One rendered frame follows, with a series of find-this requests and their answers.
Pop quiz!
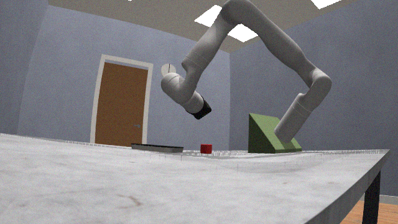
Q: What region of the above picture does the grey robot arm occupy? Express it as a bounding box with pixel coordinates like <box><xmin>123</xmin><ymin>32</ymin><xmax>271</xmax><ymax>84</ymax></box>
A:
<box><xmin>161</xmin><ymin>0</ymin><xmax>332</xmax><ymax>143</ymax></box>

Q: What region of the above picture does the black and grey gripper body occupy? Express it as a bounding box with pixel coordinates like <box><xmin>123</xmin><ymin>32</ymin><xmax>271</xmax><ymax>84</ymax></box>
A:
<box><xmin>184</xmin><ymin>94</ymin><xmax>211</xmax><ymax>119</ymax></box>

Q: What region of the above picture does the red block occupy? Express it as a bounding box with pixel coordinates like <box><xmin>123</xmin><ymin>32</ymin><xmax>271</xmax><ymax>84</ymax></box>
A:
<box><xmin>200</xmin><ymin>144</ymin><xmax>212</xmax><ymax>154</ymax></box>

